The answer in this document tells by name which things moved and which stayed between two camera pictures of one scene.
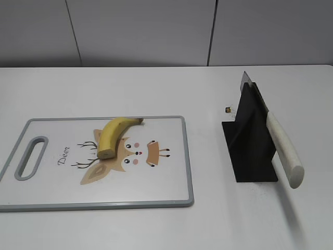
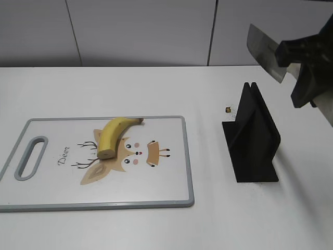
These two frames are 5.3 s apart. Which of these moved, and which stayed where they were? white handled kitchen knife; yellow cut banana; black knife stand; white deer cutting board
Moved: white handled kitchen knife
Stayed: yellow cut banana; white deer cutting board; black knife stand
